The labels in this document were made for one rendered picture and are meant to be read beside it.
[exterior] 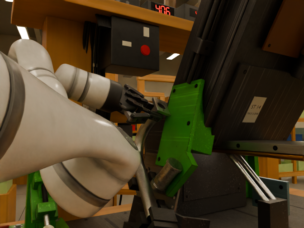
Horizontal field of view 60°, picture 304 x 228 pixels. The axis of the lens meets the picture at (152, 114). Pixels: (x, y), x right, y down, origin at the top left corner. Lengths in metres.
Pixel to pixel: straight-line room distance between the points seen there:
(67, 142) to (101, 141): 0.05
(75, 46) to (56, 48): 0.06
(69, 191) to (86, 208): 0.03
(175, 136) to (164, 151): 0.05
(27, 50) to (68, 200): 0.32
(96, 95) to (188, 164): 0.24
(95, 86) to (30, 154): 0.41
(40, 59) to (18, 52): 0.04
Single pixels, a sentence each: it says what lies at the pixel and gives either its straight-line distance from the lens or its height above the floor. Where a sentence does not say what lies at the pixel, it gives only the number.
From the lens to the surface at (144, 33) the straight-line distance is 0.88.
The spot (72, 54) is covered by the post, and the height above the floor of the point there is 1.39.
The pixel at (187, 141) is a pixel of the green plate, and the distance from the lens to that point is 0.58.
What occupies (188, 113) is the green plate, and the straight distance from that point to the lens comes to 0.60.
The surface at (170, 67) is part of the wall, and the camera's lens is 11.77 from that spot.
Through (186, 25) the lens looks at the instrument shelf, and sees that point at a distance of 0.97.
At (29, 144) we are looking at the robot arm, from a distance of 0.17.
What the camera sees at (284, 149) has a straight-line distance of 0.57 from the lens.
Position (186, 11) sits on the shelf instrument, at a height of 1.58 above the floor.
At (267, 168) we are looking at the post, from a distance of 1.42.
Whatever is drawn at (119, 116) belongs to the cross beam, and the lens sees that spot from 1.00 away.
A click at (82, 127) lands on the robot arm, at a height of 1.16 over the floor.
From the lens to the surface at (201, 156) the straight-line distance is 0.82.
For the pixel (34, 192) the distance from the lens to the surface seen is 0.69.
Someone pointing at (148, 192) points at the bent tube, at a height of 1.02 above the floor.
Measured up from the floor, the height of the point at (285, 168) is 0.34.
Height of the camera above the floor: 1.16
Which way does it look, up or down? 4 degrees up
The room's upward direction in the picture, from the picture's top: straight up
